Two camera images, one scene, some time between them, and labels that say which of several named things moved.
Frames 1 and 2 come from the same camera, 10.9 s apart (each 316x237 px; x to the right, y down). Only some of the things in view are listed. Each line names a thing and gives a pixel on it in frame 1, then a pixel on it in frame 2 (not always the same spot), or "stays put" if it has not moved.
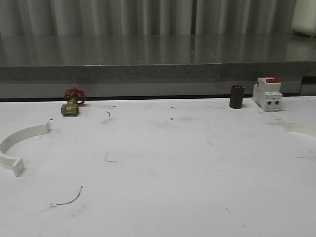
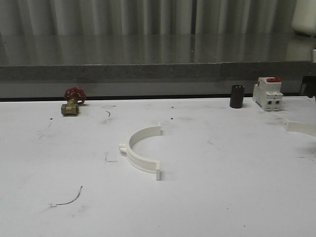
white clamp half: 17,164 → 140,162
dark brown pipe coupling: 237,95 stays put
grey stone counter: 81,58 stays put
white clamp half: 307,129 stays put
